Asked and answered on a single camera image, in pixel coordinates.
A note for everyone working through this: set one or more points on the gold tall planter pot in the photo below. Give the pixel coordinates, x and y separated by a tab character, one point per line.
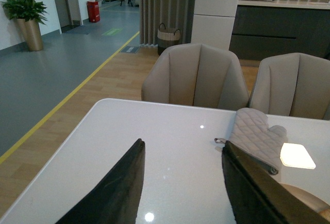
31	33

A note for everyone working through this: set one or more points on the red bin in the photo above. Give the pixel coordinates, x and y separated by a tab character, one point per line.
93	11

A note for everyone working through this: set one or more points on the beige right dining chair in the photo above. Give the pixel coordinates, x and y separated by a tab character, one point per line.
294	84

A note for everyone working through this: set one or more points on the dark grey kitchen counter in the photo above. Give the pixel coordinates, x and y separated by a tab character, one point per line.
263	29

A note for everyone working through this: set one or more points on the grey pleated curtain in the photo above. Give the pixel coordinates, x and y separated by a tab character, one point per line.
173	13

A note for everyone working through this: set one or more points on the beige left dining chair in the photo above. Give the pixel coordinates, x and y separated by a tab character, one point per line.
197	75

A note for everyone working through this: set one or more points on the toasted bread slice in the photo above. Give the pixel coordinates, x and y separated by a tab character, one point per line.
325	213

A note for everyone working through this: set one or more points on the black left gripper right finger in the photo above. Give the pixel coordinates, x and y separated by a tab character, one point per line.
255	197

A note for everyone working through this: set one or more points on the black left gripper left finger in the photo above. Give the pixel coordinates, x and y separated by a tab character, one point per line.
116	198

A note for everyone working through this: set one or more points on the beige dining chair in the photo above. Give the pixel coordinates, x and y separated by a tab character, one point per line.
197	75
294	84

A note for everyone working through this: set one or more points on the woven basket with handles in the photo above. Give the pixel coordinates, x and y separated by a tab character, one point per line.
167	37

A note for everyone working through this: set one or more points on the green potted plant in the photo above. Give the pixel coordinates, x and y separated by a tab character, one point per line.
25	9

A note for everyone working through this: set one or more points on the grey quilted oven mitt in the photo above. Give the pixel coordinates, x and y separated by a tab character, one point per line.
252	134

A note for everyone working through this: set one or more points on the white drawer cabinet column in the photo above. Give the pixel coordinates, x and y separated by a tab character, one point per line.
213	22

